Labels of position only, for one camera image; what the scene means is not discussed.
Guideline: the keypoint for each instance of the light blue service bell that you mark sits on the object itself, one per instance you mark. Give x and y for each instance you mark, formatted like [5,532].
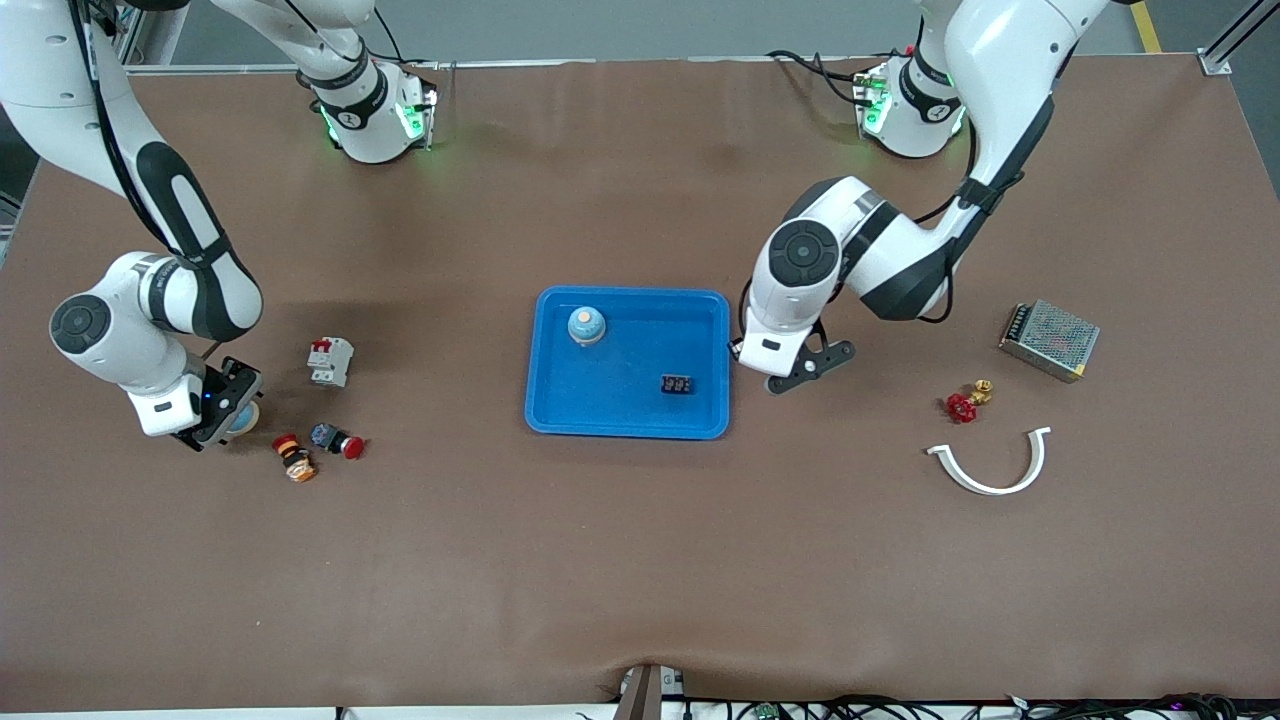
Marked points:
[246,418]
[586,325]

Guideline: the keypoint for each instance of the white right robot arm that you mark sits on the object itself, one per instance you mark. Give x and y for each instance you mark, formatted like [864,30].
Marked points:
[110,330]

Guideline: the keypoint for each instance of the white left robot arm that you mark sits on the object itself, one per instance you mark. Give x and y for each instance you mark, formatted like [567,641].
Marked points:
[800,255]

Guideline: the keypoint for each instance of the orange black push button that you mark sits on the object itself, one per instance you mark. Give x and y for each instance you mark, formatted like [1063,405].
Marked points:
[296,462]

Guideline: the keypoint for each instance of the red emergency stop button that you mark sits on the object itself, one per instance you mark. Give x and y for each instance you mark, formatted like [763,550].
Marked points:
[325,436]

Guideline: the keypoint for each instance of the white red circuit breaker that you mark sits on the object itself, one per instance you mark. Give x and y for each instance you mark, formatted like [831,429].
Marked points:
[330,362]

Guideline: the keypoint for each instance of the blue plastic tray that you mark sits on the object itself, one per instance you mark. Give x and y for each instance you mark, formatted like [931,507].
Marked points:
[630,400]

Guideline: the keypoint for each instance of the brown table cover mat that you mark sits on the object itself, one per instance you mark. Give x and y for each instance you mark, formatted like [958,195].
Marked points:
[640,560]

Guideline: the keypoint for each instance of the white curved pipe clamp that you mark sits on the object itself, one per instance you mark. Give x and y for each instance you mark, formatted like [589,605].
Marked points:
[985,489]

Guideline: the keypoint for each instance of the metal mesh power supply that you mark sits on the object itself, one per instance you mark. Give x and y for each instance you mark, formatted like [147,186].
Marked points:
[1050,340]

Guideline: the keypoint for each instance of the grey metal edge bracket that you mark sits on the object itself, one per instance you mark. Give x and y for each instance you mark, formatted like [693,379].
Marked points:
[645,692]

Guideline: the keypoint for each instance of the aluminium extrusion frame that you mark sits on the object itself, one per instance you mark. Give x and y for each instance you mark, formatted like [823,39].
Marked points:
[150,45]
[1215,62]

